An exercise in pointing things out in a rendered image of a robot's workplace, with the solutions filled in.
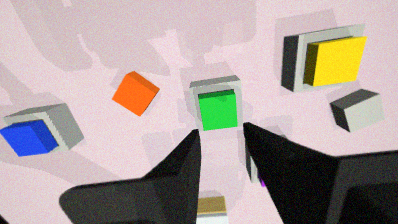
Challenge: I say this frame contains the yellow button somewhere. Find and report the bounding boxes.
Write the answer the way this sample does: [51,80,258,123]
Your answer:
[281,23,366,93]

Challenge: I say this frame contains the green button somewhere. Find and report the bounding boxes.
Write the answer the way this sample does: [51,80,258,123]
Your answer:
[189,75,243,132]

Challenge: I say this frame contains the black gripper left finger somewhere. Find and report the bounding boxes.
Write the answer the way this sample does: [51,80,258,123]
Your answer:
[59,129,201,224]

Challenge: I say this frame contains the purple button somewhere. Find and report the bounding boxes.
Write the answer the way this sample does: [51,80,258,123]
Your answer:
[245,134,289,186]

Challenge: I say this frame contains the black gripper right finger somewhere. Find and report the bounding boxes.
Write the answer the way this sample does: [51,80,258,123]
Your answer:
[243,122,398,224]

